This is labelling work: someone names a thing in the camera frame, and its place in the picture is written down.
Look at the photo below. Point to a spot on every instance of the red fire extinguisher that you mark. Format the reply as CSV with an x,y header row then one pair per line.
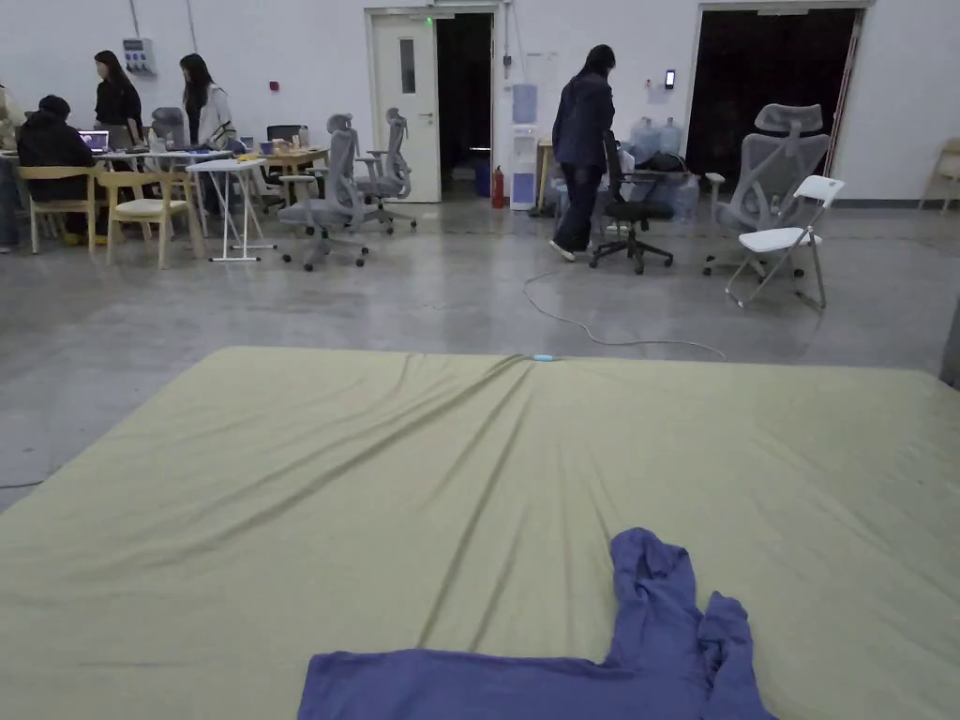
x,y
497,187

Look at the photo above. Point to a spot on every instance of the white water dispenser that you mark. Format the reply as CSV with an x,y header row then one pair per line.
x,y
524,150

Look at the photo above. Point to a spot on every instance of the bed with pale green sheet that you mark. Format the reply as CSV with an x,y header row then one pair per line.
x,y
300,525

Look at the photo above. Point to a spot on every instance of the white door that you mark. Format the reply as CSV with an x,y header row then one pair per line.
x,y
405,112

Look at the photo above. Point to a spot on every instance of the blue water bottle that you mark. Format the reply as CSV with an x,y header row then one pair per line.
x,y
670,136
645,136

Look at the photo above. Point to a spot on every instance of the dark blue shirt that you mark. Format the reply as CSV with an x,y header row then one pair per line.
x,y
660,652

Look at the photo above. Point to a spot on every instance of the grey electrical box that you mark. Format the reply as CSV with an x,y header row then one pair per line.
x,y
137,56

